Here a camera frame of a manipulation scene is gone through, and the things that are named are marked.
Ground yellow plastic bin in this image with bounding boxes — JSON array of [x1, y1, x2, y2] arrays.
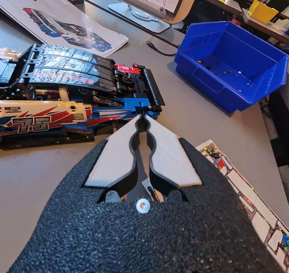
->
[[248, 0, 280, 24]]

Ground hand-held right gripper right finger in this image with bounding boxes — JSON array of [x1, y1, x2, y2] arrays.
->
[[144, 115, 202, 188]]

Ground blue plastic bin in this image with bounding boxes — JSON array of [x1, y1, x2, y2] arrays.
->
[[174, 20, 289, 113]]

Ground toy brick race car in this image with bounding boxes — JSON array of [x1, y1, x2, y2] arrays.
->
[[0, 44, 166, 151]]

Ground brown background table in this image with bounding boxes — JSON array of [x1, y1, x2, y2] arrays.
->
[[242, 8, 289, 45]]

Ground open instruction booklet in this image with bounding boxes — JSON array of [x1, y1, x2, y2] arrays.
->
[[0, 0, 129, 57]]

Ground black usb cable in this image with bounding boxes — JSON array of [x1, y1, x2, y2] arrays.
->
[[146, 40, 181, 56]]

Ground small loose brick pieces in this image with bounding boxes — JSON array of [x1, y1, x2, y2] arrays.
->
[[196, 60, 251, 93]]

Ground grey desk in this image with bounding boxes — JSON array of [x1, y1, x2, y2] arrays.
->
[[0, 0, 289, 273]]

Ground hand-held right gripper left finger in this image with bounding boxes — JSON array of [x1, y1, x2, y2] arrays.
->
[[85, 114, 143, 190]]

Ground white stand base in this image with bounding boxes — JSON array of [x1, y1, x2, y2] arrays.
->
[[108, 2, 171, 34]]

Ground sticker sheet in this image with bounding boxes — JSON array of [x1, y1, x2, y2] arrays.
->
[[141, 140, 289, 271]]

